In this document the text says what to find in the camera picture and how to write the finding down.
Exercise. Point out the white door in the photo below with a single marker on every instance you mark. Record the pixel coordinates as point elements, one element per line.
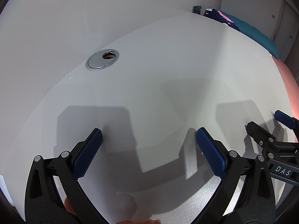
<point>283,23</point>

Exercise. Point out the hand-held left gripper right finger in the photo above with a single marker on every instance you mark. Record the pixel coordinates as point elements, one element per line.
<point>211,154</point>

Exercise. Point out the teal pillow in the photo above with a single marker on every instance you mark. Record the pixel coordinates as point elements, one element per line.
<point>254,35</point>

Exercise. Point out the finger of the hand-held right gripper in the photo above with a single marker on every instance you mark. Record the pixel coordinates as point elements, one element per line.
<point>285,120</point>
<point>258,131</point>

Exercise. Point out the pink bed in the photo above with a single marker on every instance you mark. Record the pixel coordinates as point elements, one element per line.
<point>292,86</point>

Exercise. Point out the dark wall panel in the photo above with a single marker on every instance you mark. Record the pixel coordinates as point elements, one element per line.
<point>197,9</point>

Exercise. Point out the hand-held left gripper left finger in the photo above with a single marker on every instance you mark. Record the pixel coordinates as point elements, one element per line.
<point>87,154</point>

